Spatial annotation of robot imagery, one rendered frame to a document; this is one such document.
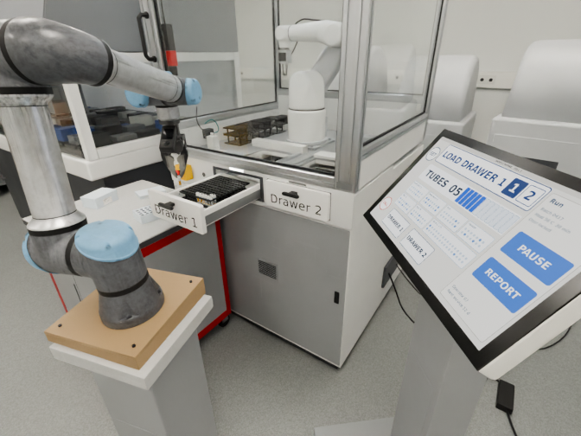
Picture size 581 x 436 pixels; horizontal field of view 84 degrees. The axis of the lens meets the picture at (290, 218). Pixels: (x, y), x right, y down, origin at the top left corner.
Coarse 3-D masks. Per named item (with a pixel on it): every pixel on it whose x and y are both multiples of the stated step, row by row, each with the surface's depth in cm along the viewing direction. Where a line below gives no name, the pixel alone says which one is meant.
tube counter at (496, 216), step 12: (456, 180) 70; (444, 192) 71; (456, 192) 68; (468, 192) 66; (480, 192) 64; (468, 204) 64; (480, 204) 62; (492, 204) 60; (480, 216) 60; (492, 216) 58; (504, 216) 57; (516, 216) 55; (492, 228) 57; (504, 228) 55
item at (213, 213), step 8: (232, 176) 145; (192, 184) 136; (248, 184) 141; (256, 184) 135; (176, 192) 130; (240, 192) 127; (248, 192) 130; (256, 192) 134; (224, 200) 121; (232, 200) 123; (240, 200) 127; (248, 200) 131; (208, 208) 114; (216, 208) 117; (224, 208) 120; (232, 208) 124; (208, 216) 115; (216, 216) 118; (224, 216) 122; (208, 224) 116
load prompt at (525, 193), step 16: (448, 160) 76; (464, 160) 72; (480, 160) 68; (464, 176) 69; (480, 176) 66; (496, 176) 62; (512, 176) 60; (496, 192) 60; (512, 192) 58; (528, 192) 55; (544, 192) 53; (528, 208) 54
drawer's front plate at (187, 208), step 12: (156, 192) 119; (156, 204) 122; (180, 204) 113; (192, 204) 109; (156, 216) 126; (180, 216) 116; (192, 216) 112; (204, 216) 111; (192, 228) 115; (204, 228) 112
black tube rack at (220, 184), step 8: (216, 176) 142; (224, 176) 142; (200, 184) 134; (208, 184) 134; (216, 184) 134; (224, 184) 134; (232, 184) 133; (240, 184) 133; (192, 192) 126; (200, 192) 126; (208, 192) 126; (216, 192) 126; (224, 192) 126; (232, 192) 133; (192, 200) 127; (216, 200) 127
